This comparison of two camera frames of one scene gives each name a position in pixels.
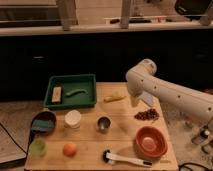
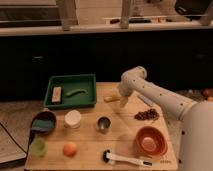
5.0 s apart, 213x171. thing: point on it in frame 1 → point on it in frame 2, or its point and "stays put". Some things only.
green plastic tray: x=69 y=83 stays put
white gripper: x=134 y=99 → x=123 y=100
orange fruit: x=70 y=150 stays put
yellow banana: x=114 y=98 stays put
